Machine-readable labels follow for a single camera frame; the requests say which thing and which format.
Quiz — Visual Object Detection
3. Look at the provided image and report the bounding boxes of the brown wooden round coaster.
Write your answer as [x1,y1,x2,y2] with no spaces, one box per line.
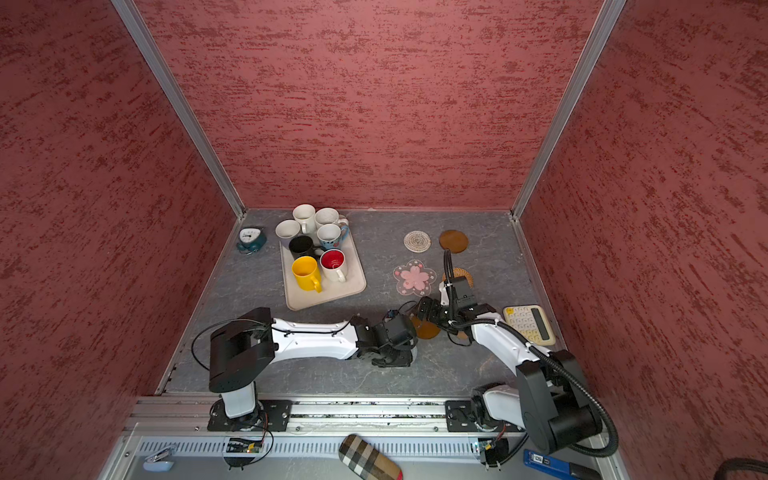
[411,317,441,340]

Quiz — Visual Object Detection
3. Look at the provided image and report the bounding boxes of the tan woven round coaster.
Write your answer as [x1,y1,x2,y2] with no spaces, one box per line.
[452,267,475,288]

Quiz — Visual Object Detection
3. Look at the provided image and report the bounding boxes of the pink flower coaster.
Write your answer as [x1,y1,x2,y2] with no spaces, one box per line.
[393,259,437,297]

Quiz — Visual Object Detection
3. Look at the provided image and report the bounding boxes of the dark brown round coaster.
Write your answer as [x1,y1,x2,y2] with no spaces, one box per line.
[439,230,469,254]

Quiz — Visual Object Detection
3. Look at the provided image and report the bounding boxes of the white woven round coaster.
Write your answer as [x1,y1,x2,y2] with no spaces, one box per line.
[403,230,432,253]

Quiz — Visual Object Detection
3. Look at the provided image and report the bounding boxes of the white mug red inside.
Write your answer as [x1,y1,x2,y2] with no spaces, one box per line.
[320,249,348,283]

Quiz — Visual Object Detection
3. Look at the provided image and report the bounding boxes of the beige serving tray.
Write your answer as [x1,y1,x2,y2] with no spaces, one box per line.
[280,234,367,311]

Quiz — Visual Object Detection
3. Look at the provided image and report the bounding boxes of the yellow mug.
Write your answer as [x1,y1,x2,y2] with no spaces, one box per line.
[291,256,323,293]

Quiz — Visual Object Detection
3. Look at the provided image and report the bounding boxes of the light blue floral mug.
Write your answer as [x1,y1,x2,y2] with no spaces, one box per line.
[316,223,349,250]

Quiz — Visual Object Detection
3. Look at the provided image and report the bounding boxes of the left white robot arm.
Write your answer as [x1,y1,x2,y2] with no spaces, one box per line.
[208,307,418,420]

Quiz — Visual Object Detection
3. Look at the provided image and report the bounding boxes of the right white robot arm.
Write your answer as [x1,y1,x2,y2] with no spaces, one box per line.
[412,282,618,457]

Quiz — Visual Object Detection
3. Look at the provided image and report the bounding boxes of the cream calculator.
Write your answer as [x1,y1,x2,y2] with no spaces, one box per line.
[503,305,556,347]

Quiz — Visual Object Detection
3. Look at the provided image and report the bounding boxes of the plaid case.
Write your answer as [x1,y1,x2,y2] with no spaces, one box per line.
[338,434,403,480]

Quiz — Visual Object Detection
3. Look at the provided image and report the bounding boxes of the black mug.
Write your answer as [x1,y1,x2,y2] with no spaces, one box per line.
[288,235,325,259]

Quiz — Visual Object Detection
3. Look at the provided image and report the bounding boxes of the white mug back right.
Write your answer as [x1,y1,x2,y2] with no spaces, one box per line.
[314,207,349,229]

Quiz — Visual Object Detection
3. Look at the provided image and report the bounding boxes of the white mug back middle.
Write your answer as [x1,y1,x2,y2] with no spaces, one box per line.
[292,204,317,235]

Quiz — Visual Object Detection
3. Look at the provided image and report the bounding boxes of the white mug back left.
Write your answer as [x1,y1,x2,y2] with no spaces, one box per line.
[275,219,302,248]

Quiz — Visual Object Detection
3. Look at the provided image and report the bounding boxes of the blue tool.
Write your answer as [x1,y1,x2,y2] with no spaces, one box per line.
[523,449,602,480]

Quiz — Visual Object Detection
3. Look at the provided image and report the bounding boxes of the small stapler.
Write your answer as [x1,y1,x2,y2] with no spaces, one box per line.
[142,447,175,473]

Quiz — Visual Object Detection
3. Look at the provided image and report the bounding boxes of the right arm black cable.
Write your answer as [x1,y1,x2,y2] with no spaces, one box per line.
[442,248,620,469]

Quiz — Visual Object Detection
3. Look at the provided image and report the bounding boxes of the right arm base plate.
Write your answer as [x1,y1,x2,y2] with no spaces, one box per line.
[444,400,479,433]

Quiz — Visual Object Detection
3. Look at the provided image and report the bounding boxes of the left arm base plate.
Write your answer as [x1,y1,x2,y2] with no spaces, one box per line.
[207,399,293,433]

